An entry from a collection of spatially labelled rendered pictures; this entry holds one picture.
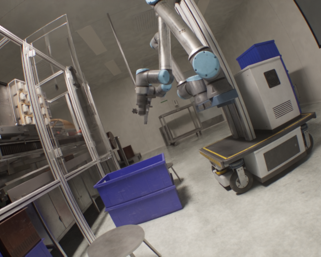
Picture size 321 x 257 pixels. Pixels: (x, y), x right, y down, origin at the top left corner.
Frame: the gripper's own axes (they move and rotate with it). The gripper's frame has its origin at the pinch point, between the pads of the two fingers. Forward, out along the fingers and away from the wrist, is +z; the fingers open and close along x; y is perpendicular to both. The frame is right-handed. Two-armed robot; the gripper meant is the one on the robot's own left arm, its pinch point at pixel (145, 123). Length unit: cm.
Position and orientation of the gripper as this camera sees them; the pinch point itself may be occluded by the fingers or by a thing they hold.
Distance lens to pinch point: 126.7
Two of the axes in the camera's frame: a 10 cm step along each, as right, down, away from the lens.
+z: -0.2, 9.8, 1.8
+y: -9.9, -0.3, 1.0
